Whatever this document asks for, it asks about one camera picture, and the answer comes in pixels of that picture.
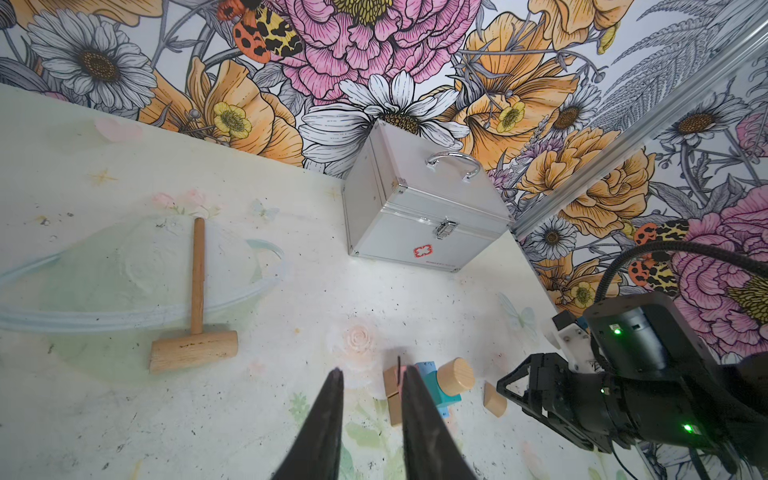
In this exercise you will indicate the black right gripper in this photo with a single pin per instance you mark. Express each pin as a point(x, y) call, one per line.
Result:
point(695, 410)

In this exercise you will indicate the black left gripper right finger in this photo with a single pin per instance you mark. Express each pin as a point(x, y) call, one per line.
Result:
point(429, 450)

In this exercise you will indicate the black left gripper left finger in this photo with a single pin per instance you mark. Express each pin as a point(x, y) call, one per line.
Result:
point(316, 451)

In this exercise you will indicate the quarter round wood block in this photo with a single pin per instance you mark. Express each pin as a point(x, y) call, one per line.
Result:
point(493, 401)

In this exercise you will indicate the natural wood rectangular block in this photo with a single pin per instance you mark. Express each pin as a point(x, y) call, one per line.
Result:
point(395, 409)

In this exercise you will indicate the wood cylinder block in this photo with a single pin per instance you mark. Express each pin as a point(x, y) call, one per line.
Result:
point(456, 377)

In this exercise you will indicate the natural wood arch block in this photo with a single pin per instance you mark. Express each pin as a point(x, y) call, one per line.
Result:
point(392, 378)

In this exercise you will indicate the light blue wood block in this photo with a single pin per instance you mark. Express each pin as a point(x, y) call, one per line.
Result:
point(427, 371)

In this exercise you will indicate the teal wood cube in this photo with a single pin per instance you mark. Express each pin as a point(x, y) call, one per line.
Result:
point(439, 397)

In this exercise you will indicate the silver aluminium first aid case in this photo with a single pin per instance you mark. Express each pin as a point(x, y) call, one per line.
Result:
point(411, 201)

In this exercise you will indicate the clear plastic bowl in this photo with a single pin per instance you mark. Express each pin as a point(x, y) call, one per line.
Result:
point(102, 301)

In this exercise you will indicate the aluminium corner frame post right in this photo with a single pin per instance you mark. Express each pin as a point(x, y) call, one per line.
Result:
point(723, 66)

